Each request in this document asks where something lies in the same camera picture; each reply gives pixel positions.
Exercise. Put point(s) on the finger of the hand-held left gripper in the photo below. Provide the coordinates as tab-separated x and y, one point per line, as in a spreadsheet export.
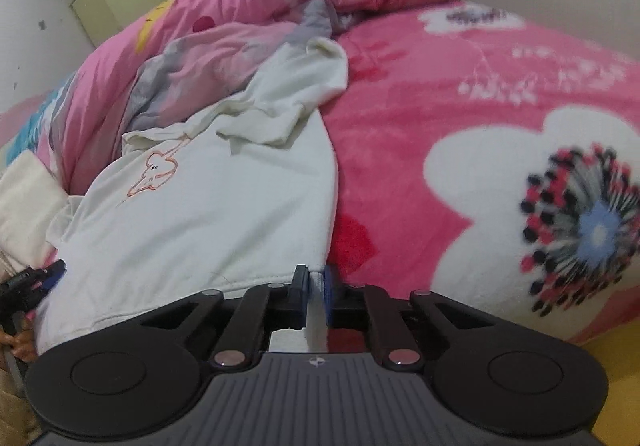
47	276

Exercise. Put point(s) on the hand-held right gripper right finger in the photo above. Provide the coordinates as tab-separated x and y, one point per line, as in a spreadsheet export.
330	298

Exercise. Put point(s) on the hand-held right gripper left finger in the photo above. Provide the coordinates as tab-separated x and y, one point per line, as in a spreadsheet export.
300	298

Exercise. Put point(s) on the cream knit cloth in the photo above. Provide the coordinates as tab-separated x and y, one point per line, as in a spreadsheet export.
25	206

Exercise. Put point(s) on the white sweatshirt orange bear outline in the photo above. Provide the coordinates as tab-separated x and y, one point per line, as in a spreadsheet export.
200	216

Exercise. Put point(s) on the person's left hand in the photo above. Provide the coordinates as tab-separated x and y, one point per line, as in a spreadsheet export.
20	345

